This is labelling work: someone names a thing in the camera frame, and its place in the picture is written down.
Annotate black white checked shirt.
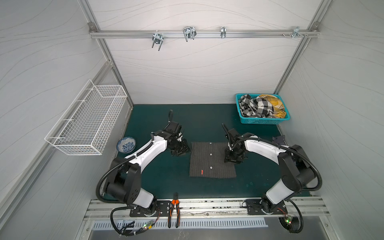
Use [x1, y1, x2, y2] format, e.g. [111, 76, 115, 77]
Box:
[238, 95, 274, 118]

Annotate dark purple plastic object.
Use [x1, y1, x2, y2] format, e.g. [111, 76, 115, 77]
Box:
[273, 135, 286, 145]

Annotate metal clamp hook middle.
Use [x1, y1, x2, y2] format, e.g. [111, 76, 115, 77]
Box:
[183, 26, 197, 42]

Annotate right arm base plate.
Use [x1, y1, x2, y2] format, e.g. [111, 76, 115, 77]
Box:
[241, 199, 288, 215]

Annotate metal bracket hook right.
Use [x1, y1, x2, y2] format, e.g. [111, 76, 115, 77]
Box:
[282, 27, 309, 39]

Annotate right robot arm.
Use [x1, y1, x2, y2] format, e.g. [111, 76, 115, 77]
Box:
[222, 124, 323, 215]

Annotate grey pinstriped long sleeve shirt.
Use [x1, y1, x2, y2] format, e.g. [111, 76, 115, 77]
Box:
[189, 142, 237, 179]

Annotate metal ring clip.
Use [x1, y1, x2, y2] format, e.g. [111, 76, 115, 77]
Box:
[221, 27, 227, 39]

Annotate teal plastic basket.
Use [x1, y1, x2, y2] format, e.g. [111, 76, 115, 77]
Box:
[236, 94, 291, 125]

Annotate yellow patterned shirt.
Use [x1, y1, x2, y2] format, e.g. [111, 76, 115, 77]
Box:
[259, 95, 287, 119]

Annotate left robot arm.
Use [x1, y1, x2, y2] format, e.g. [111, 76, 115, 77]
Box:
[96, 120, 190, 209]

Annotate white slotted vent strip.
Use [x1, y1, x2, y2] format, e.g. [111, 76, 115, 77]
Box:
[92, 217, 269, 231]

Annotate left black cable bundle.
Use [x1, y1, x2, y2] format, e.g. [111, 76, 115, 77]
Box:
[109, 205, 160, 237]

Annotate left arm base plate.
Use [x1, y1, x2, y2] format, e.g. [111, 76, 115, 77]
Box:
[130, 199, 171, 218]

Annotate orange black pliers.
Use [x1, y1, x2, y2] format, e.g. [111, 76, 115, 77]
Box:
[168, 192, 181, 229]

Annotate blue white ceramic plate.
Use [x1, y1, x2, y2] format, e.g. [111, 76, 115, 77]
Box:
[116, 137, 136, 154]

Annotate aluminium crossbar rail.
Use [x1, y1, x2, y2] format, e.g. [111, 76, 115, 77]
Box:
[90, 29, 321, 39]

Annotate metal clamp hook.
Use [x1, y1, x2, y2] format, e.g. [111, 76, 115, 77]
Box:
[152, 33, 164, 51]
[183, 26, 197, 42]

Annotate white wire wall basket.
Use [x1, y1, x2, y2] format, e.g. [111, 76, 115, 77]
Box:
[45, 80, 127, 156]

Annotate right black cable loop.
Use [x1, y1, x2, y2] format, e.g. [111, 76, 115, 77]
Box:
[278, 198, 304, 234]

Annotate metal clamp hook left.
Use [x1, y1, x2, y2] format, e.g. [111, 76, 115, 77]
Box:
[152, 33, 164, 51]

